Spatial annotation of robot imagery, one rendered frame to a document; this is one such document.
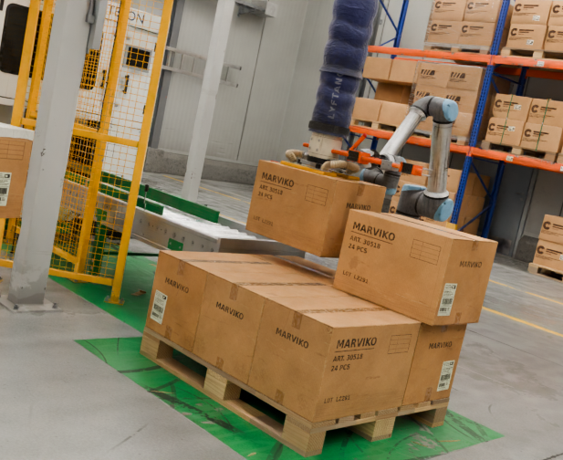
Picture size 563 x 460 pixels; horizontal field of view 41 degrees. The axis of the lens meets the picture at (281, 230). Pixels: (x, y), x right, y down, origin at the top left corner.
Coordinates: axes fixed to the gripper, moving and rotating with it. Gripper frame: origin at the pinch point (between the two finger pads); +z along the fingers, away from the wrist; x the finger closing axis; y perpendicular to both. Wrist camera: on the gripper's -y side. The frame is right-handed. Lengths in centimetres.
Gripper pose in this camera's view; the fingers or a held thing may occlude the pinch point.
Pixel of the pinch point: (362, 157)
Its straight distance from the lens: 393.9
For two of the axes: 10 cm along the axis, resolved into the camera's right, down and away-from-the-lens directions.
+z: -7.1, -0.5, -7.1
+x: 2.0, -9.7, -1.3
